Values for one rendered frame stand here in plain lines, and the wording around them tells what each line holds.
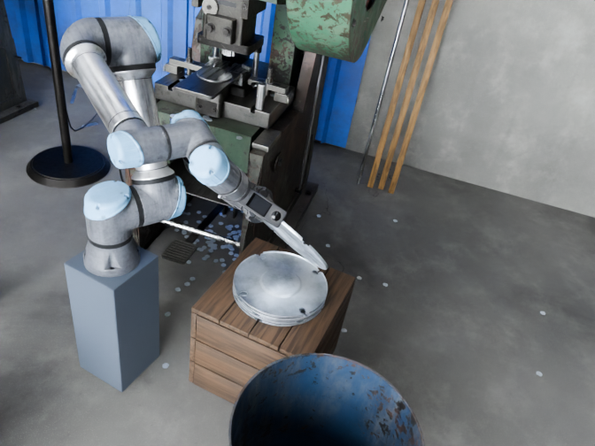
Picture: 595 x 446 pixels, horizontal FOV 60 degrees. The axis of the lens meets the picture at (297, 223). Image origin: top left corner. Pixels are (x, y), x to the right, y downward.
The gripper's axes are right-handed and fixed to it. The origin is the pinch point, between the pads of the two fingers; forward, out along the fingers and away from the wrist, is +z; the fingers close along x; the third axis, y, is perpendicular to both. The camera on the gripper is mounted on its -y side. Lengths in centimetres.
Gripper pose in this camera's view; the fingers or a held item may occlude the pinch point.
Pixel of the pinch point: (270, 214)
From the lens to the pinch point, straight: 135.3
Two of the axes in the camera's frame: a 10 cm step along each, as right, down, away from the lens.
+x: -5.0, 8.6, -1.0
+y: -8.2, -4.3, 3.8
